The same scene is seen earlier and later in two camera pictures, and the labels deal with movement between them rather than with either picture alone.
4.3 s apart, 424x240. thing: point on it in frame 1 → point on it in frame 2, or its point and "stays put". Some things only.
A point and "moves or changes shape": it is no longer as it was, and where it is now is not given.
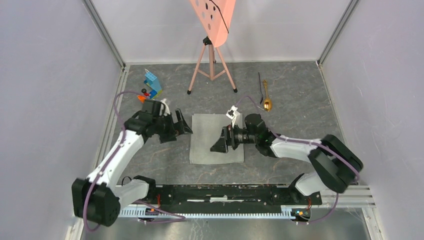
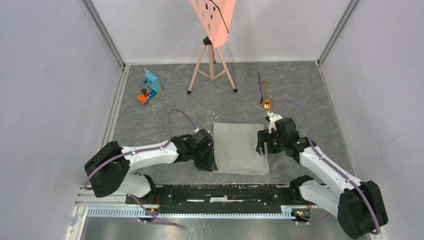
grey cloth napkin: x=206 y=128 moves or changes shape
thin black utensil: x=262 y=97 stays put
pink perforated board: x=216 y=16 stays put
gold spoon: x=267 y=104 stays put
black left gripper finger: x=181 y=119 → x=206 y=160
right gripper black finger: x=221 y=145 → x=262 y=137
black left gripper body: x=172 y=125 → x=208 y=159
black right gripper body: x=229 y=138 → x=264 y=143
